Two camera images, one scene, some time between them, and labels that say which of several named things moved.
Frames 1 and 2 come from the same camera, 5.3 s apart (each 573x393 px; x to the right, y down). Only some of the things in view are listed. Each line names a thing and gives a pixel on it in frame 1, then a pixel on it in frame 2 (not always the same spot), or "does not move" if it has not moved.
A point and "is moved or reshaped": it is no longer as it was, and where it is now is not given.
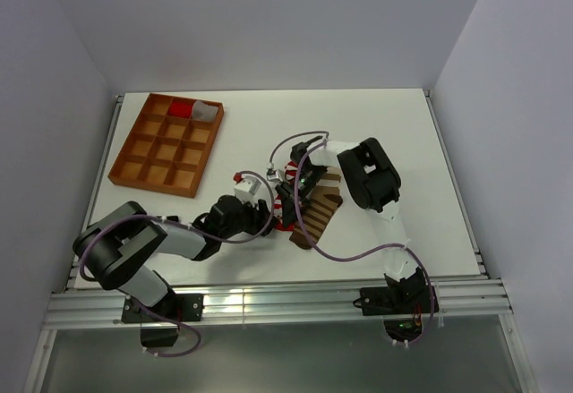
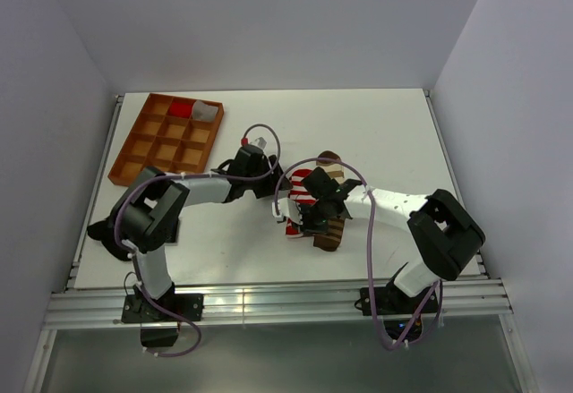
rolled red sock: (181, 107) does not move
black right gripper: (292, 199) → (308, 228)
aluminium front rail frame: (473, 296) does not move
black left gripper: (257, 216) → (269, 188)
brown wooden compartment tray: (165, 152) does not move
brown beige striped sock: (319, 209) is moved or reshaped
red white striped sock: (291, 169) is moved or reshaped
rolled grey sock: (203, 112) does not move
